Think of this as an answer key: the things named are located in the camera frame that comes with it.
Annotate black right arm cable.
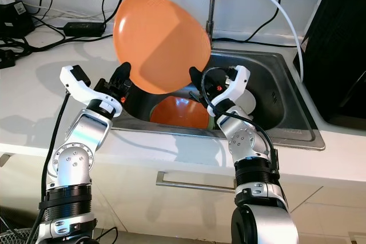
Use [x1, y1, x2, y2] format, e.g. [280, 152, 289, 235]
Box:
[200, 66, 281, 173]

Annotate chrome faucet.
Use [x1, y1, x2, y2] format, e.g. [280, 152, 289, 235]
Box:
[203, 0, 234, 45]

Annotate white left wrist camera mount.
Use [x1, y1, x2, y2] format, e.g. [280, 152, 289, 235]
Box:
[60, 64, 122, 118]

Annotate orange plastic plate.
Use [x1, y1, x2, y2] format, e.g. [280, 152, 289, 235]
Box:
[113, 0, 211, 95]

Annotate black power strip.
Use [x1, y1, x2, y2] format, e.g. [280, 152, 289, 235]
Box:
[0, 50, 15, 69]

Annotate stainless steel sink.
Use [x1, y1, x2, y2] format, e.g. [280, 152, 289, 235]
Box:
[117, 50, 325, 151]

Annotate black counter cable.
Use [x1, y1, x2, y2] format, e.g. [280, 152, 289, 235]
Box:
[11, 31, 299, 50]

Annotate silver drawer handle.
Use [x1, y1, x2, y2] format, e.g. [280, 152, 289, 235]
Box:
[156, 171, 235, 193]
[0, 153, 13, 167]

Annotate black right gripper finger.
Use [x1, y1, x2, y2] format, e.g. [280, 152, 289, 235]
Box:
[188, 65, 210, 94]

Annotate orange plastic bowl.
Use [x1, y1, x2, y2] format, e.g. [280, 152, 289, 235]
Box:
[149, 95, 211, 130]

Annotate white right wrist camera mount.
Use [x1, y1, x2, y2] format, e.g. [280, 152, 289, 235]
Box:
[208, 65, 249, 118]

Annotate white kitchen base cabinet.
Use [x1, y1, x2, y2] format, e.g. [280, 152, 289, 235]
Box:
[0, 144, 366, 239]

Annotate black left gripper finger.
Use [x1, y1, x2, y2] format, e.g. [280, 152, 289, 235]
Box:
[113, 61, 133, 87]

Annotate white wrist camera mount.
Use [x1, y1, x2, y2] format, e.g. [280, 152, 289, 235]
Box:
[208, 65, 249, 118]
[60, 64, 122, 118]

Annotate black charger box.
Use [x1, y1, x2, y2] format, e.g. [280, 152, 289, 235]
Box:
[0, 0, 35, 39]

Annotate white wire fan guard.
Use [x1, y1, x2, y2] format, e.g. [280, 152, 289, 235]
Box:
[0, 228, 38, 244]

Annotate black tall appliance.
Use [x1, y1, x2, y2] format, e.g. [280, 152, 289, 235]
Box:
[293, 0, 366, 123]

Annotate white faucet hose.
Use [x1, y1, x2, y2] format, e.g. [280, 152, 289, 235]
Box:
[230, 0, 305, 82]

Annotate white plate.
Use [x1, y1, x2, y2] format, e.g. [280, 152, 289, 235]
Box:
[236, 87, 258, 114]

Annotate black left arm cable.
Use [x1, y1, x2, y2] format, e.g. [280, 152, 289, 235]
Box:
[34, 91, 65, 244]

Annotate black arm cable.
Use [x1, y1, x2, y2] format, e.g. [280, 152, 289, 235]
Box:
[200, 66, 281, 173]
[34, 91, 65, 244]

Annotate black power adapter brick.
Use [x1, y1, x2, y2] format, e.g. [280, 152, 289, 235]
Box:
[63, 21, 105, 36]

